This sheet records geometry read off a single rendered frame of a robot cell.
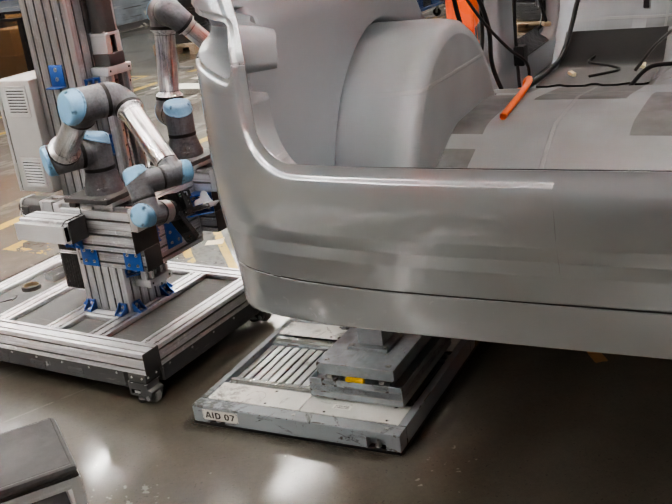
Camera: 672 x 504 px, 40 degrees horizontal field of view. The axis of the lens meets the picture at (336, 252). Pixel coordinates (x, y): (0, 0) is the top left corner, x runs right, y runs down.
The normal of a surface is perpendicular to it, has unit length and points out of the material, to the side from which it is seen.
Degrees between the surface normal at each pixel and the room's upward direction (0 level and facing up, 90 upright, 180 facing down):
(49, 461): 0
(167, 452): 0
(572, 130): 20
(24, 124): 90
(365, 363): 0
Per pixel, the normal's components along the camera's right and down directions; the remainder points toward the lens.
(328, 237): -0.48, 0.55
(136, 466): -0.12, -0.93
